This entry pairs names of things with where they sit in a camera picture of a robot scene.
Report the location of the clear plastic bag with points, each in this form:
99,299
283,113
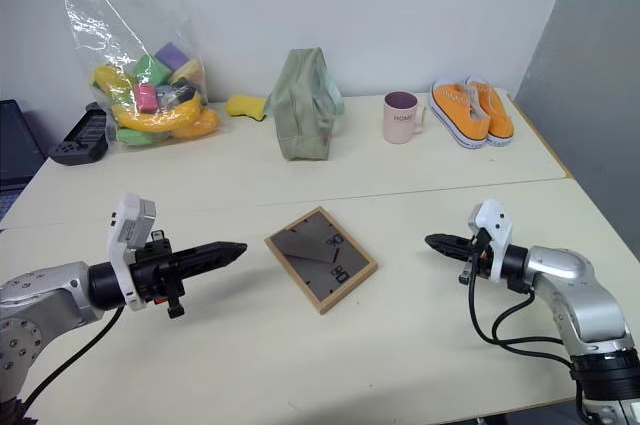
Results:
100,20

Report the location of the pink mug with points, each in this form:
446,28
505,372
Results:
400,122

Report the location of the green foam block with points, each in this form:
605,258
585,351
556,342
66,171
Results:
149,70

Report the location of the yellow sponge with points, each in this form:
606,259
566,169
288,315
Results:
242,105

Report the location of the wooden picture frame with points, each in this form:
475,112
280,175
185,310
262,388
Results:
310,250

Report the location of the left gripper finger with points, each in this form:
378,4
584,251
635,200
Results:
215,247
215,260

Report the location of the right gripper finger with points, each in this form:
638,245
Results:
450,240
455,251

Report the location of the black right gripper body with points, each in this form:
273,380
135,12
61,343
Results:
481,257

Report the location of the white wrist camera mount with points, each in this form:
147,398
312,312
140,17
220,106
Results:
495,225
125,230

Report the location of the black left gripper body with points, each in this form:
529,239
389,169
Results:
150,270

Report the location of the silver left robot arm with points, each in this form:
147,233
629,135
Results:
45,295

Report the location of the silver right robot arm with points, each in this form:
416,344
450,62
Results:
575,285

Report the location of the dark laptop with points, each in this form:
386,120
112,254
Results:
17,145

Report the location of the purple foam block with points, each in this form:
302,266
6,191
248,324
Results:
171,54

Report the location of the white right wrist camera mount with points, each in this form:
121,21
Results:
495,225

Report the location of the grey partition panel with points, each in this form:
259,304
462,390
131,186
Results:
590,70

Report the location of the yellow toy banana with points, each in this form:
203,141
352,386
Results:
160,120

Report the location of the orange canvas shoe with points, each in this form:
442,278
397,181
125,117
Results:
500,115
460,110

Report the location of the black handheld controller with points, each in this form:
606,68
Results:
80,142

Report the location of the green cloth bag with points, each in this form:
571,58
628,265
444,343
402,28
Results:
300,110

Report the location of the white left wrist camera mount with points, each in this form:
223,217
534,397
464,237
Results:
125,230

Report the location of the pink foam block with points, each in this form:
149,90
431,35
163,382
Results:
146,97

